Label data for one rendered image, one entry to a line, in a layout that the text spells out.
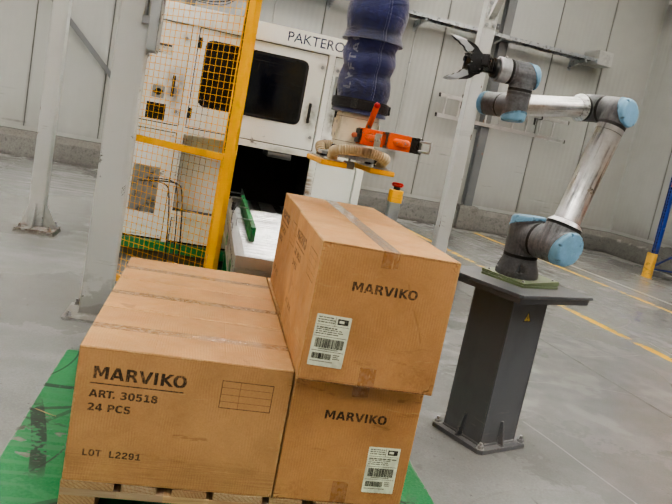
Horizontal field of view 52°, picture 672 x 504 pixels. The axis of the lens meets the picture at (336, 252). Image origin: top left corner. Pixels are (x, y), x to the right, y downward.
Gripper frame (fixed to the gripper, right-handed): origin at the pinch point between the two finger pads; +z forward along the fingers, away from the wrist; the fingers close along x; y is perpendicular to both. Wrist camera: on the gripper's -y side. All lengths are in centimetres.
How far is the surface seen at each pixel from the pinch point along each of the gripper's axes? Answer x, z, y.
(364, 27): 5.9, 28.1, 17.9
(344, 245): -64, 40, -64
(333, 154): -42, 32, 10
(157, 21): 4, 109, 137
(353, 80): -13.7, 28.2, 19.0
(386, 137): -33, 25, -30
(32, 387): -158, 131, 40
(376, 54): -2.8, 21.8, 16.8
